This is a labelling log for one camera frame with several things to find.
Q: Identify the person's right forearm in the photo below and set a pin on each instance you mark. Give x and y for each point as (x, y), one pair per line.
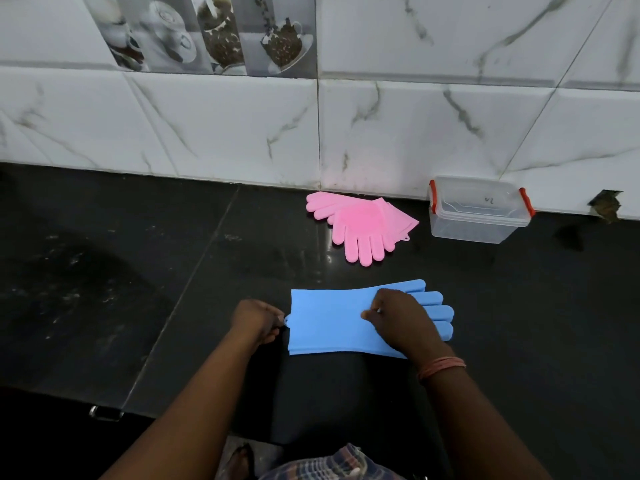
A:
(475, 429)

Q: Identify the orange thread wristband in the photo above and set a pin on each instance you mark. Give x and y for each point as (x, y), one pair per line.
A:
(440, 367)

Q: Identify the person's left fingers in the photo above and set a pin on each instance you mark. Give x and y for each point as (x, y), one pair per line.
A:
(275, 324)

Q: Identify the person's left hand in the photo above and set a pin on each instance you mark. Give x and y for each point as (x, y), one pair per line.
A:
(255, 319)

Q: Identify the person's right hand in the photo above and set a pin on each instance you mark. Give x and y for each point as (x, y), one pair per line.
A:
(405, 327)

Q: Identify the person's left forearm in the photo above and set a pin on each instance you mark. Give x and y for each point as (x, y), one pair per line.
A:
(200, 409)

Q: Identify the person's right thumb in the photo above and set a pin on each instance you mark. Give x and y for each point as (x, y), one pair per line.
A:
(371, 317)

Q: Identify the coffee cup picture tile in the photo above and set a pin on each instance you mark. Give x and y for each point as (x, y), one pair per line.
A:
(210, 34)

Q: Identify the pink rubber glove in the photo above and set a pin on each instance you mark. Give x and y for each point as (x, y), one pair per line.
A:
(362, 229)
(322, 204)

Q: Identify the person's foot in sandal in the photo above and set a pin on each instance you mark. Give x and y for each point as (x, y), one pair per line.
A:
(240, 464)

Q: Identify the clear plastic container red clips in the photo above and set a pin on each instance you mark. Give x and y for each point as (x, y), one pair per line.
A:
(477, 212)

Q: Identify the blue rubber glove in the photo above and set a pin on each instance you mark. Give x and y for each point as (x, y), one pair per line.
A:
(330, 322)

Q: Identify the plaid cloth garment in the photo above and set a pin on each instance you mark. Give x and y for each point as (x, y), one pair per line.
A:
(335, 467)

